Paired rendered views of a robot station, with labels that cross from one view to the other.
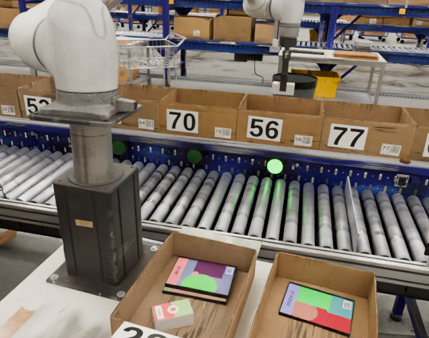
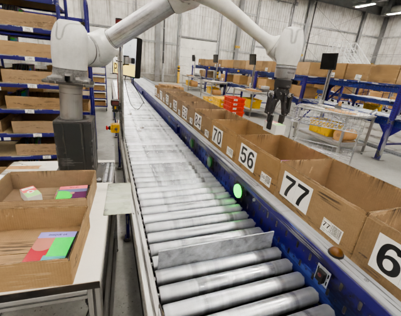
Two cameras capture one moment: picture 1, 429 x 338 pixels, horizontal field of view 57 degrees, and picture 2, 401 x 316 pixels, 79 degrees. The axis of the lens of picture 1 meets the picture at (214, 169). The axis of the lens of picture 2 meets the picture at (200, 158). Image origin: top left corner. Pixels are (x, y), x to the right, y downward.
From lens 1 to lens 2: 142 cm
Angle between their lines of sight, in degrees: 52
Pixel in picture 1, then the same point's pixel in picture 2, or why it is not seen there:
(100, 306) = not seen: hidden behind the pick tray
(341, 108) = (348, 174)
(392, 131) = (336, 206)
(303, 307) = (47, 242)
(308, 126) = (270, 166)
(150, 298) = (51, 189)
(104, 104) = (58, 74)
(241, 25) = not seen: outside the picture
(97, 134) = (61, 91)
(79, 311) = not seen: hidden behind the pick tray
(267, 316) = (39, 230)
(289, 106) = (305, 155)
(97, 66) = (55, 52)
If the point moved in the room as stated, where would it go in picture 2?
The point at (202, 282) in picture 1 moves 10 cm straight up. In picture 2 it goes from (64, 196) to (61, 177)
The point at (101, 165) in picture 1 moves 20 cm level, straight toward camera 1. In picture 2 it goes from (63, 110) to (15, 113)
